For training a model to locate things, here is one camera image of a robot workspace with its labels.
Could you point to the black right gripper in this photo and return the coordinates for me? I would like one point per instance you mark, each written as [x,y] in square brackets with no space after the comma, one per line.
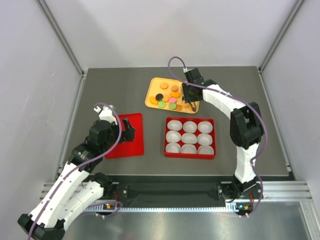
[187,98]

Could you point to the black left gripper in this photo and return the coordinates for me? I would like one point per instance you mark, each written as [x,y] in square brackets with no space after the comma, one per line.
[128,135]

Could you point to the orange round cookie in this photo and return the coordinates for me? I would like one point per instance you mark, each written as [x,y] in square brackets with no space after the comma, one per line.
[174,88]
[164,85]

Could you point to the metal tongs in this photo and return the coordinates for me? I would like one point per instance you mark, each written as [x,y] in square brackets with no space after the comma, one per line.
[192,106]

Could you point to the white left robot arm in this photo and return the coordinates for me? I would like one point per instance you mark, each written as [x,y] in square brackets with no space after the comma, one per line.
[76,188]

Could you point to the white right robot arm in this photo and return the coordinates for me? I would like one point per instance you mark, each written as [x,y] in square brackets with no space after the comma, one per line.
[245,129]

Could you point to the yellow fish cookie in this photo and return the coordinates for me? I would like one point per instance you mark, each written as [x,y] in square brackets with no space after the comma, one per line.
[175,94]

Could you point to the brown chip cookie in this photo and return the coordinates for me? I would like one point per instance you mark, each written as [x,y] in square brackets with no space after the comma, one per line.
[178,108]

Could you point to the pink sandwich cookie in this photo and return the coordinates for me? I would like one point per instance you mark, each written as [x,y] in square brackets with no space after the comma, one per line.
[172,100]

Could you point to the green sandwich cookie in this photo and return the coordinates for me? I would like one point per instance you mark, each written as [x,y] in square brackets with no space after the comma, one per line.
[172,106]
[161,104]

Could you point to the red box lid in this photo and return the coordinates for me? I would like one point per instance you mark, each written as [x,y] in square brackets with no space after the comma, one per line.
[131,143]

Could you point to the yellow tray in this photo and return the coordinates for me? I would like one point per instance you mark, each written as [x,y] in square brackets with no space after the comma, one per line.
[167,94]

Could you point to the black sandwich cookie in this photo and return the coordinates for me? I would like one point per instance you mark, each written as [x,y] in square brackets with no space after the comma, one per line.
[159,97]

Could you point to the red cookie box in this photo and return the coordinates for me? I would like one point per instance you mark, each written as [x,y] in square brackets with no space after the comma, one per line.
[190,156]

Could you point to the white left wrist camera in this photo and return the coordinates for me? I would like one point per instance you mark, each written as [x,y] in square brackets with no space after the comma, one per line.
[105,114]

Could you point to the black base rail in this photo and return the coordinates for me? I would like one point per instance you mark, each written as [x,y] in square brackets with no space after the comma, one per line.
[178,191]

